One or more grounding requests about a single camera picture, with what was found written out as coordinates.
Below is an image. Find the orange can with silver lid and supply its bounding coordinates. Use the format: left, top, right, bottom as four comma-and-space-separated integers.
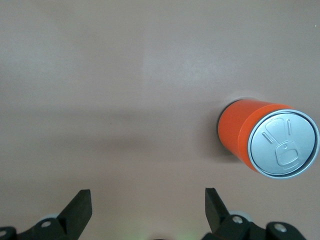
216, 98, 320, 181

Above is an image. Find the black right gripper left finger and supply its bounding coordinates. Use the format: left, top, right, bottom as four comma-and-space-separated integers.
0, 189, 92, 240

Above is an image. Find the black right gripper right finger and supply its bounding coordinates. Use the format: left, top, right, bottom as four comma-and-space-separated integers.
201, 187, 305, 240

